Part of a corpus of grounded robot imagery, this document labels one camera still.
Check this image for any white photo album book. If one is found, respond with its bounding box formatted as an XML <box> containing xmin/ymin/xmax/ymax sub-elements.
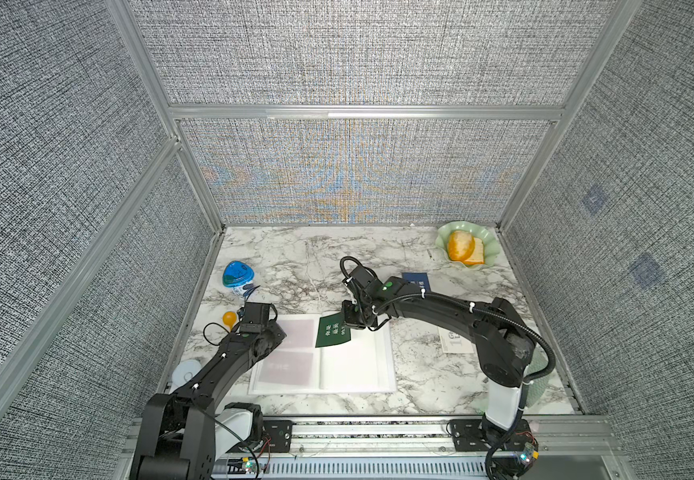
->
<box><xmin>249</xmin><ymin>314</ymin><xmax>397</xmax><ymax>395</ymax></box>

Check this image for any yellow spoon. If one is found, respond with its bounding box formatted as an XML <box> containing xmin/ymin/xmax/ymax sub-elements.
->
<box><xmin>222</xmin><ymin>311</ymin><xmax>238</xmax><ymax>331</ymax></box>

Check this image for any green glass plate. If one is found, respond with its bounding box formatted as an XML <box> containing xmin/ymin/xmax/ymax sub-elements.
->
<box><xmin>435</xmin><ymin>221</ymin><xmax>501</xmax><ymax>268</ymax></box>

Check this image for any blue card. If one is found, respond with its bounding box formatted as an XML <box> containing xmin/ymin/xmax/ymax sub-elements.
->
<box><xmin>402</xmin><ymin>272</ymin><xmax>431</xmax><ymax>290</ymax></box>

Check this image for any green folded cloth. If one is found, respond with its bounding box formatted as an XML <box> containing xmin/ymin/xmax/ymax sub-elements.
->
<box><xmin>525</xmin><ymin>348</ymin><xmax>555</xmax><ymax>407</ymax></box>

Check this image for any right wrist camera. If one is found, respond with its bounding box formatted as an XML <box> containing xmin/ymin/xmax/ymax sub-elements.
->
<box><xmin>345</xmin><ymin>266</ymin><xmax>384</xmax><ymax>304</ymax></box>

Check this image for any blue lidded cup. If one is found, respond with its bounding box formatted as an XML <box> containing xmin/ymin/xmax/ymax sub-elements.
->
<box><xmin>222</xmin><ymin>260</ymin><xmax>257</xmax><ymax>299</ymax></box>

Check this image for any white card grey print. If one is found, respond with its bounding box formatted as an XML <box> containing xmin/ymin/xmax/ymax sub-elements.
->
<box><xmin>438</xmin><ymin>328</ymin><xmax>475</xmax><ymax>355</ymax></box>

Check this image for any bread piece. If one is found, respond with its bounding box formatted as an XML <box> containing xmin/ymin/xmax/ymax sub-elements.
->
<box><xmin>447</xmin><ymin>230</ymin><xmax>485</xmax><ymax>266</ymax></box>

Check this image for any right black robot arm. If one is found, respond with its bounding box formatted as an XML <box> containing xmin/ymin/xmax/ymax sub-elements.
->
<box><xmin>342</xmin><ymin>273</ymin><xmax>557</xmax><ymax>432</ymax></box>

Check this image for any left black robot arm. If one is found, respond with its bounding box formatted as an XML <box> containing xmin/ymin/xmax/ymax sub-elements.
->
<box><xmin>129</xmin><ymin>320</ymin><xmax>286</xmax><ymax>479</ymax></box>

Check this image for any green card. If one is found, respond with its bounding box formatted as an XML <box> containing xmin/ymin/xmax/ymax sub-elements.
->
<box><xmin>315</xmin><ymin>313</ymin><xmax>351</xmax><ymax>348</ymax></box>

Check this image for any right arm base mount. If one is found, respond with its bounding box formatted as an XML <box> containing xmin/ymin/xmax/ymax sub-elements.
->
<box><xmin>446</xmin><ymin>414</ymin><xmax>539</xmax><ymax>479</ymax></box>

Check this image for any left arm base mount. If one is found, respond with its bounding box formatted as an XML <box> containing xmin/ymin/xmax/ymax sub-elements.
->
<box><xmin>215</xmin><ymin>402</ymin><xmax>294</xmax><ymax>455</ymax></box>

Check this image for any aluminium front rail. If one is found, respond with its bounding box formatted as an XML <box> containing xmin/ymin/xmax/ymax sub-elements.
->
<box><xmin>212</xmin><ymin>415</ymin><xmax>636</xmax><ymax>479</ymax></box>

